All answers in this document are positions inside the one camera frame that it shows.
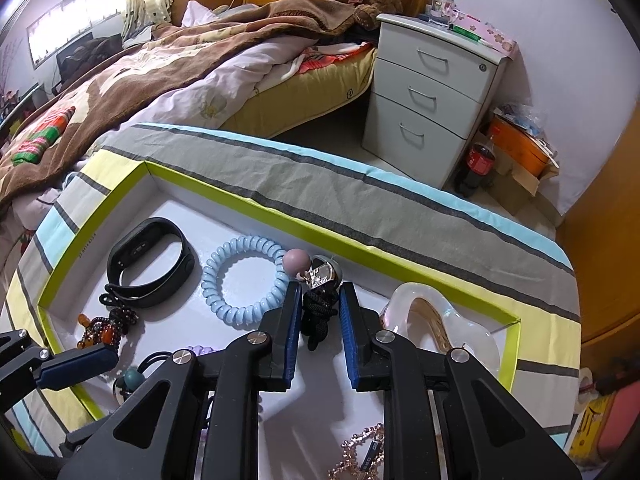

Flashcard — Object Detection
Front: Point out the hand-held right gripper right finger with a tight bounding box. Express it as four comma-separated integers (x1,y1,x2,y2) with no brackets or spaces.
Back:
337,282,583,480

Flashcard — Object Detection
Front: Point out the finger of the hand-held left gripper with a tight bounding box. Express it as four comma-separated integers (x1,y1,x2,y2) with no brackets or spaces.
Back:
0,330,119,413
62,412,118,456

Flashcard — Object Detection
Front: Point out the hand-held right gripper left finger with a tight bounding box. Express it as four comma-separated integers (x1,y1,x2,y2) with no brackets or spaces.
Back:
60,282,305,480

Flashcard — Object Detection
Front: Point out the dark red bead bracelet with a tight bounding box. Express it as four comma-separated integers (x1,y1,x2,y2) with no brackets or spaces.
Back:
77,307,139,351

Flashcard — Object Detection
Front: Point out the black hair tie pink charm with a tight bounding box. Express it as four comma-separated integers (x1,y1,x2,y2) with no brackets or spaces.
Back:
114,352,173,403

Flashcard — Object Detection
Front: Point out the thin black hair tie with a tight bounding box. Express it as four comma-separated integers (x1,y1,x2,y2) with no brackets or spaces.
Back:
100,284,132,307

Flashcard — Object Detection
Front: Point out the black hair tie pink bead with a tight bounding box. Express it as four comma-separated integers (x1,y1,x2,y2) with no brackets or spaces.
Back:
282,248,343,352

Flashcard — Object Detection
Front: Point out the blue spiral hair tie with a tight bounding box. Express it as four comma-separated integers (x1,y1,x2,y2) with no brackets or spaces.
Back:
201,236,292,330

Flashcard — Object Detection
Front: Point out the green cardboard box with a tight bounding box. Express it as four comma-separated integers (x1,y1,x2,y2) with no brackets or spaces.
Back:
37,160,523,421

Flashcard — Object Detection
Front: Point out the gold chain bracelet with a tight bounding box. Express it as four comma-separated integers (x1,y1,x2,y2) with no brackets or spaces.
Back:
327,422,387,480

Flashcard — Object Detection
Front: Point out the striped tablecloth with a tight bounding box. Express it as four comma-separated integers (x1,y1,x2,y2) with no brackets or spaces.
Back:
0,122,581,461

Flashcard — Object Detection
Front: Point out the clear hair claw clip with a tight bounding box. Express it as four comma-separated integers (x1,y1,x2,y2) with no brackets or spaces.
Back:
379,282,501,376

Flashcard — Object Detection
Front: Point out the black smart band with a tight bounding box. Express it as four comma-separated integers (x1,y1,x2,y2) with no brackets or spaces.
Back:
106,217,197,308

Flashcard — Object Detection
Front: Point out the cola bottle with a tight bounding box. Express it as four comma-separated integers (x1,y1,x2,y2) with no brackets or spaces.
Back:
454,125,501,198

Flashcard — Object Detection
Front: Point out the grey drawer nightstand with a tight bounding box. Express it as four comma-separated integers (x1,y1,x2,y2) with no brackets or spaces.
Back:
361,12,508,190

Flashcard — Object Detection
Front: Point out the yellow mattress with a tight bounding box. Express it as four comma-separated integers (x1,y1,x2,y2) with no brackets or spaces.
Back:
220,47,377,140

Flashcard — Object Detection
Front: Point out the orange box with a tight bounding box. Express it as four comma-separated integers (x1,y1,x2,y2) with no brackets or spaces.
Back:
487,115,556,178

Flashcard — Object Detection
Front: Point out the yellow box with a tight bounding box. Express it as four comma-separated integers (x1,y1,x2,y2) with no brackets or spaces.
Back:
570,390,618,466

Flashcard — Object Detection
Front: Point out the pale floral quilt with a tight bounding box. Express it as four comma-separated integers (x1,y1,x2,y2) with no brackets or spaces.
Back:
0,0,313,281

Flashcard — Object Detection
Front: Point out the bag of small packets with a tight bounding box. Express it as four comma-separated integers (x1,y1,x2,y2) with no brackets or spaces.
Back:
492,102,546,136

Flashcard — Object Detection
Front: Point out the red patterned cloth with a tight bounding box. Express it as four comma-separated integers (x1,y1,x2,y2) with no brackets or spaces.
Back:
285,42,375,83

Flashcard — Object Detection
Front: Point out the wooden wardrobe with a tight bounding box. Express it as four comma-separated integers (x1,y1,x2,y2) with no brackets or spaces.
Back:
555,0,640,346

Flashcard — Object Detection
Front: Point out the brown blanket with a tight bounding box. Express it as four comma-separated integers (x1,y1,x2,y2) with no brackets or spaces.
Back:
0,0,366,221

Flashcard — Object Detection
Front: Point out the pink floral box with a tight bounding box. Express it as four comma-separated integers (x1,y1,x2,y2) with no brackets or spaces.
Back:
452,7,518,56

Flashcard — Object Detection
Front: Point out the clear glass cup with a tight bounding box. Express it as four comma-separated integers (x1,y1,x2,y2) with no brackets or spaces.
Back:
425,0,461,26

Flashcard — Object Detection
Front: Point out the window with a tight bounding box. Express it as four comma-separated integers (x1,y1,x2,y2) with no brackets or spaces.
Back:
25,0,128,68

